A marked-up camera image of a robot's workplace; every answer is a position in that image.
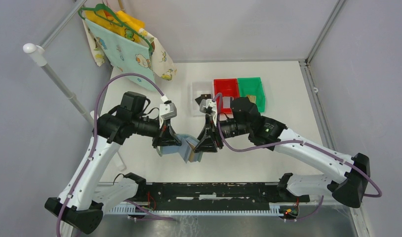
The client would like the gold card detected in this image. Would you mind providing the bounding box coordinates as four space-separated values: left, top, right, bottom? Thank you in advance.
247 95 256 104

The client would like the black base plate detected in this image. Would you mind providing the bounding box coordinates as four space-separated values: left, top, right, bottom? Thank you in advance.
130 194 310 211

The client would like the aluminium frame rail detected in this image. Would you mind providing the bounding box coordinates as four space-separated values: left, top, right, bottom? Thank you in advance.
66 182 363 206

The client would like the purple cable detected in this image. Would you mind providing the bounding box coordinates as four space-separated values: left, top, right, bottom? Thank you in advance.
55 73 175 237
212 92 383 222

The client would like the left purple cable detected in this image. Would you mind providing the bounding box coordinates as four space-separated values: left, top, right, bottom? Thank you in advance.
55 73 175 237

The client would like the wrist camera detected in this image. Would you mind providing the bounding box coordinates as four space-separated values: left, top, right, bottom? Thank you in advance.
159 101 177 128
200 99 218 125

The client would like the yellow cloth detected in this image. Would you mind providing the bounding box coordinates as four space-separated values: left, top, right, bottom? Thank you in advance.
85 9 146 45

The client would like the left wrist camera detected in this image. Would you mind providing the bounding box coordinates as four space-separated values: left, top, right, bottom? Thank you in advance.
159 101 177 128

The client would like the green plastic bin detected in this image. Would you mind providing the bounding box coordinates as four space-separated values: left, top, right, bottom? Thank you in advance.
237 77 266 113

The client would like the red plastic bin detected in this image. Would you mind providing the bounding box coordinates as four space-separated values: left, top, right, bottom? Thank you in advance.
213 78 240 114

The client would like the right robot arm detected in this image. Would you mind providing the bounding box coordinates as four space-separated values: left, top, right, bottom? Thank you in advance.
194 97 370 208

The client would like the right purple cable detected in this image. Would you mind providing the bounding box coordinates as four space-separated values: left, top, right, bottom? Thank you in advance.
212 92 383 222

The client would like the light blue printed cloth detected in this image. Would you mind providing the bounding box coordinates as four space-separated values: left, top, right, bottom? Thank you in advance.
85 20 156 91

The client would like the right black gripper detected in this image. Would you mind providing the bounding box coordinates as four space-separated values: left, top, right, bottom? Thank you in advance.
193 114 250 154

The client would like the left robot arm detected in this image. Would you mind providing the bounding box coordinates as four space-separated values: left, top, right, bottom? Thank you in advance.
44 92 182 234

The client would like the cream printed cloth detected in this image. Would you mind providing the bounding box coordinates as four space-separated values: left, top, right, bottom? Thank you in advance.
84 20 177 80

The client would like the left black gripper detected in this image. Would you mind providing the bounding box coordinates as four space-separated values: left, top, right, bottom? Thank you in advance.
132 115 182 148

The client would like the white clothes rack pole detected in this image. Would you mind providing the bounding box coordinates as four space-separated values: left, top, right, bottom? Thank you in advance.
22 43 126 171

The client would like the green clothes hanger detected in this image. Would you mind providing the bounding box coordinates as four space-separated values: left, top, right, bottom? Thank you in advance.
78 3 155 54

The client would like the white slotted cable duct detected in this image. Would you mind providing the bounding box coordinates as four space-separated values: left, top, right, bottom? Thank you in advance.
103 203 282 217

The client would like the white plastic bin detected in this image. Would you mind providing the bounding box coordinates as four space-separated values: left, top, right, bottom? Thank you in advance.
189 81 214 117

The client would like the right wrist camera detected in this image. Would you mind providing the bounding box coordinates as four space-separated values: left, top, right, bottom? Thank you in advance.
200 99 218 125

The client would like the black card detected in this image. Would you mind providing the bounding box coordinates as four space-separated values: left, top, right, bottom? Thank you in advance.
195 94 212 105

